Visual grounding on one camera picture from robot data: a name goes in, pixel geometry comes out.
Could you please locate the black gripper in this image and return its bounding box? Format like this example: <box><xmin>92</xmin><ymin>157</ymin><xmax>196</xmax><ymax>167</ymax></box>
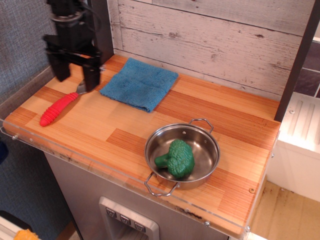
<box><xmin>43</xmin><ymin>14</ymin><xmax>102</xmax><ymax>92</ymax></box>

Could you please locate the red handled metal spoon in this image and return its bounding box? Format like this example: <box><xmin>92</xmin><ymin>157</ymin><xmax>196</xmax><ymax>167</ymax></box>
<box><xmin>39</xmin><ymin>80</ymin><xmax>87</xmax><ymax>127</ymax></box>

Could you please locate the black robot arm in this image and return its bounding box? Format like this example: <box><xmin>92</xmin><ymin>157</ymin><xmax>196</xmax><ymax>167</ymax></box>
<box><xmin>43</xmin><ymin>0</ymin><xmax>102</xmax><ymax>94</ymax></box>

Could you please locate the blue cloth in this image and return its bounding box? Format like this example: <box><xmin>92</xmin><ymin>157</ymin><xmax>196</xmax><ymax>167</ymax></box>
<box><xmin>100</xmin><ymin>58</ymin><xmax>179</xmax><ymax>113</ymax></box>

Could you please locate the clear acrylic edge guard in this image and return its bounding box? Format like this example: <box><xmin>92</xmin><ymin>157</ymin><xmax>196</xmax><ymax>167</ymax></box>
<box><xmin>3</xmin><ymin>120</ymin><xmax>270</xmax><ymax>240</ymax></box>

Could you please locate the green toy broccoli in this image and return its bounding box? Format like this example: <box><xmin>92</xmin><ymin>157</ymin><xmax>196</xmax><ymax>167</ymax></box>
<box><xmin>154</xmin><ymin>139</ymin><xmax>195</xmax><ymax>179</ymax></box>

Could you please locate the grey cabinet with dispenser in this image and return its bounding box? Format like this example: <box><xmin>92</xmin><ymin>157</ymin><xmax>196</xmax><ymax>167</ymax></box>
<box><xmin>45</xmin><ymin>153</ymin><xmax>229</xmax><ymax>240</ymax></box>

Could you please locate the yellow object at corner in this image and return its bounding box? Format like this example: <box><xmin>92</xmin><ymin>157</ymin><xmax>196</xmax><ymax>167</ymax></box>
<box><xmin>13</xmin><ymin>229</ymin><xmax>39</xmax><ymax>240</ymax></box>

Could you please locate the white toy sink unit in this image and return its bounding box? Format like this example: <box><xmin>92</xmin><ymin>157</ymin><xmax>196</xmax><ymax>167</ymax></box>
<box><xmin>266</xmin><ymin>92</ymin><xmax>320</xmax><ymax>201</ymax></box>

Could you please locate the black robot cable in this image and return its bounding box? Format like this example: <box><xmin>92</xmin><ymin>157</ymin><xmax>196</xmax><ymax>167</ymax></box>
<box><xmin>79</xmin><ymin>2</ymin><xmax>103</xmax><ymax>35</ymax></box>

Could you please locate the steel pot with handles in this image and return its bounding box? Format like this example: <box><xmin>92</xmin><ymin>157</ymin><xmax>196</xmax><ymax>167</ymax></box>
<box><xmin>144</xmin><ymin>119</ymin><xmax>221</xmax><ymax>197</ymax></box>

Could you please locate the dark right shelf post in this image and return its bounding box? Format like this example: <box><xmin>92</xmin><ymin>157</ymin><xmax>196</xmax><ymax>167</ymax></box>
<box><xmin>274</xmin><ymin>0</ymin><xmax>320</xmax><ymax>122</ymax></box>

